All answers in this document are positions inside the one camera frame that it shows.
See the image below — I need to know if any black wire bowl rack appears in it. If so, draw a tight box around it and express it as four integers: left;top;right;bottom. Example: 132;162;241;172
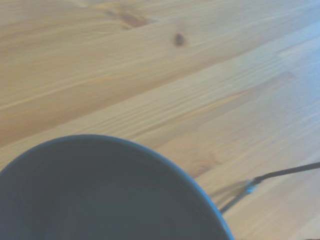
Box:
218;160;320;214

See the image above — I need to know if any dark blue ceramic bowl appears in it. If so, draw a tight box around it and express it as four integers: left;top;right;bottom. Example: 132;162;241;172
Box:
0;134;236;240

